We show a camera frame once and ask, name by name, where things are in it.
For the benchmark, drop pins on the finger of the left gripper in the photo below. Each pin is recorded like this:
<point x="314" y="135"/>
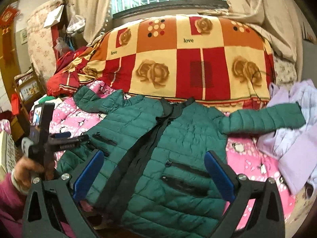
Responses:
<point x="63" y="135"/>

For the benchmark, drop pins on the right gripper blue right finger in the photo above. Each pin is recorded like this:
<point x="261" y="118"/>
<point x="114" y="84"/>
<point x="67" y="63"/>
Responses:
<point x="223" y="175"/>

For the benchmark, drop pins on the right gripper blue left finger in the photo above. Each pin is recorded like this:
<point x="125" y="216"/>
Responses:
<point x="85" y="174"/>

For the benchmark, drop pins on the green quilted puffer jacket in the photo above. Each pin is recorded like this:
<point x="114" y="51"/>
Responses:
<point x="153" y="180"/>

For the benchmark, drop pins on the magenta sleeve forearm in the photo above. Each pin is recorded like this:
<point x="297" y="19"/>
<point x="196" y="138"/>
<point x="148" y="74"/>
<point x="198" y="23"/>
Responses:
<point x="12" y="207"/>

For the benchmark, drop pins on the person left hand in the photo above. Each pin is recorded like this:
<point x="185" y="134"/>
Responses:
<point x="25" y="167"/>

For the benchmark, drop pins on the pink penguin bed sheet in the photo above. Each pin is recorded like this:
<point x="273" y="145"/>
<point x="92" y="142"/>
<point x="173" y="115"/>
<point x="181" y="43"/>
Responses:
<point x="242" y="153"/>

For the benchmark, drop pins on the wooden shelf with pictures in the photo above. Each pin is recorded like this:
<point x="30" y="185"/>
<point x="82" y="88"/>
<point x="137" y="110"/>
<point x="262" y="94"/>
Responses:
<point x="28" y="89"/>

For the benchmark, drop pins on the lavender garment pile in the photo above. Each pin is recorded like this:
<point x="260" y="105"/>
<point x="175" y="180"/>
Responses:
<point x="295" y="150"/>

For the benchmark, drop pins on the floral pink hanging quilt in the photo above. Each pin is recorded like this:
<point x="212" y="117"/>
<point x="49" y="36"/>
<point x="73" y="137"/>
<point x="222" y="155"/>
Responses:
<point x="40" y="41"/>

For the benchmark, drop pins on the red orange rose blanket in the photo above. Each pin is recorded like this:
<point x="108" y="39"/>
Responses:
<point x="218" y="62"/>

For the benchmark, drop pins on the red chinese knot decoration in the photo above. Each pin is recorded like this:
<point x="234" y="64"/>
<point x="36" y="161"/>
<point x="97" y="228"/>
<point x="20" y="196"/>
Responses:
<point x="7" y="19"/>

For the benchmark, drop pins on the left cream curtain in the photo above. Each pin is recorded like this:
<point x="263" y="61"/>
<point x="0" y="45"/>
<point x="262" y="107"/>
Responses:
<point x="97" y="14"/>

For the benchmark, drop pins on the cream curtain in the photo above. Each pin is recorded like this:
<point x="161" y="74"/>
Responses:
<point x="97" y="14"/>
<point x="276" y="20"/>

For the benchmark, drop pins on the right cream curtain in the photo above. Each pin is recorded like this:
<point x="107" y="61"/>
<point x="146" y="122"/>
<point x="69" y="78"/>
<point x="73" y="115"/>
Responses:
<point x="276" y="20"/>

